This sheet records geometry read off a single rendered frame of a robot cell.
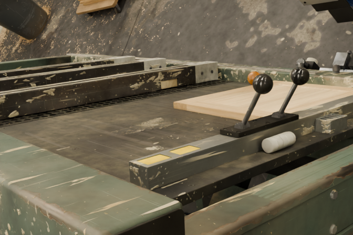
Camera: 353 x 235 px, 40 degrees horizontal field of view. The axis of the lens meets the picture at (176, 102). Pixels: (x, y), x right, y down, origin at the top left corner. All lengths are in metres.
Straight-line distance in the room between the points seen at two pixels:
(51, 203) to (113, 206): 0.06
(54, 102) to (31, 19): 4.13
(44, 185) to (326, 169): 0.39
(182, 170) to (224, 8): 2.83
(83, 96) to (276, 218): 1.03
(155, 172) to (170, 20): 3.20
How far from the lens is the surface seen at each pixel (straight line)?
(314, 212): 0.68
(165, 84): 1.74
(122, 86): 1.62
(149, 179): 0.78
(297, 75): 0.98
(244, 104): 1.35
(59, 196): 0.51
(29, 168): 0.62
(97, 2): 4.71
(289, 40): 3.07
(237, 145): 0.91
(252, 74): 1.76
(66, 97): 1.51
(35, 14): 5.61
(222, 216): 0.56
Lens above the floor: 2.19
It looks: 40 degrees down
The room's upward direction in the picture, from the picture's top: 56 degrees counter-clockwise
